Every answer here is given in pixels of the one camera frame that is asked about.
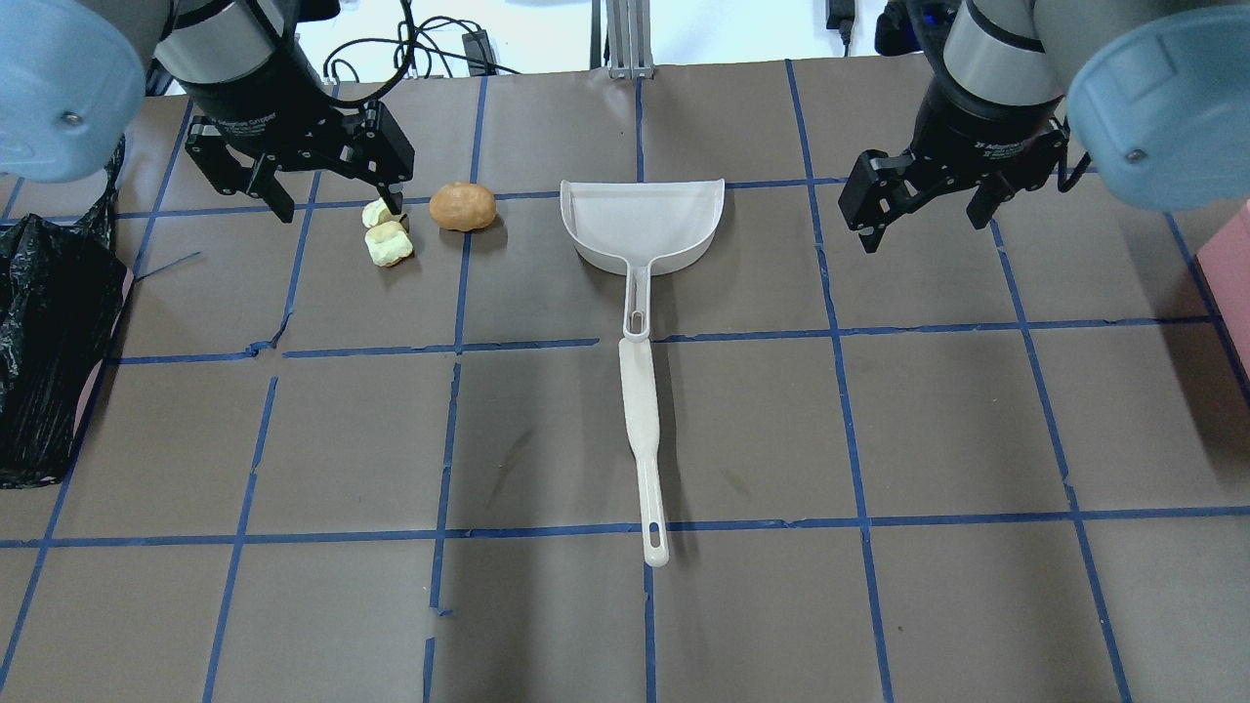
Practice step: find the aluminium frame post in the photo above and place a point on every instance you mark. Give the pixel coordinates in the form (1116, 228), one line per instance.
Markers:
(628, 35)

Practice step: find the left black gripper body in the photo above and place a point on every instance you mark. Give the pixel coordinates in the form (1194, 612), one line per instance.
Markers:
(256, 101)

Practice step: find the yellow bread piece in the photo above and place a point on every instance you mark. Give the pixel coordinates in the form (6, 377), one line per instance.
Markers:
(388, 243)
(377, 213)

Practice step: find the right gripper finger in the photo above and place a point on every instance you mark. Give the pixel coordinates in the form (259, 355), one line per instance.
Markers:
(871, 233)
(982, 208)

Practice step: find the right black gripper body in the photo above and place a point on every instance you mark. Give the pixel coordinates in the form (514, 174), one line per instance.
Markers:
(979, 125)

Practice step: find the black bag lined bin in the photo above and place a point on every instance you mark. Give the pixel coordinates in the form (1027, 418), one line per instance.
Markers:
(62, 292)

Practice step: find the black power adapter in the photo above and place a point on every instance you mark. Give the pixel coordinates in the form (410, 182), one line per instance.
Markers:
(478, 53)

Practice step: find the pink bin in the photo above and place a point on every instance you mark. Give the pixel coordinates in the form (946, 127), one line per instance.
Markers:
(1224, 261)

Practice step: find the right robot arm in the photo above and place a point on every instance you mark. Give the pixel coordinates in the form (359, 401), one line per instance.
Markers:
(1152, 95)

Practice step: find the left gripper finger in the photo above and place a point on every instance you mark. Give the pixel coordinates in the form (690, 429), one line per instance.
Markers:
(392, 195)
(276, 197)

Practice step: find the brown bread roll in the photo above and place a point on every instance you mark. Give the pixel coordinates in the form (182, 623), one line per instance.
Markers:
(463, 206)

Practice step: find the white plastic dustpan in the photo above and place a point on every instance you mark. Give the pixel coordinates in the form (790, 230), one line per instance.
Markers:
(640, 231)

